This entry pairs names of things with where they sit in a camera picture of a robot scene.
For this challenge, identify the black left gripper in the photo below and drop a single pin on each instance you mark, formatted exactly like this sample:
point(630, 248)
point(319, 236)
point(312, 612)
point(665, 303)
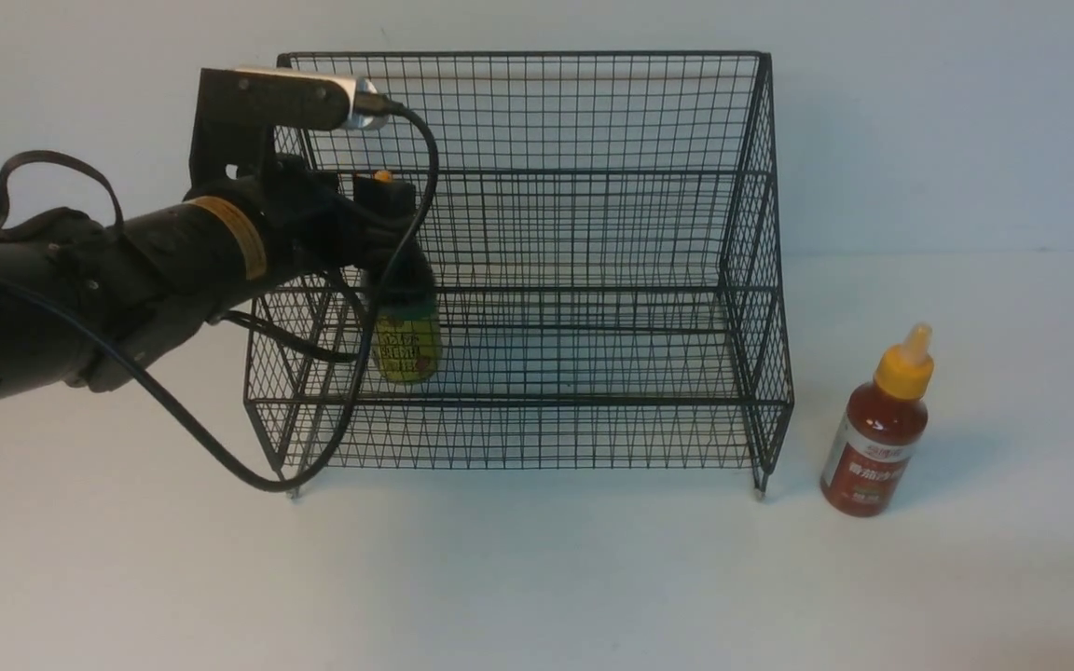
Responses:
point(303, 222)

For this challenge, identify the dark soy sauce bottle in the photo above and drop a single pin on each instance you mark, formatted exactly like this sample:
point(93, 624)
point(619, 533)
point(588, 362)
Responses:
point(407, 345)

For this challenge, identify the red ketchup sauce bottle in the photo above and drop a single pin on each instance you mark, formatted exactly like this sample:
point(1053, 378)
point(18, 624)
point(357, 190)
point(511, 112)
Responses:
point(880, 429)

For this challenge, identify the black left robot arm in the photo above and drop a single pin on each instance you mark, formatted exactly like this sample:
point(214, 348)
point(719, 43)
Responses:
point(150, 282)

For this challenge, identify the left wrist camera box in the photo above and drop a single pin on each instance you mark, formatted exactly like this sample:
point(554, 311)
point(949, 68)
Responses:
point(238, 110)

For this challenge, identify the black wire mesh rack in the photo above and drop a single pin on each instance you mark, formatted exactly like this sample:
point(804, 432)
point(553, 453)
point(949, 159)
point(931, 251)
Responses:
point(605, 243)

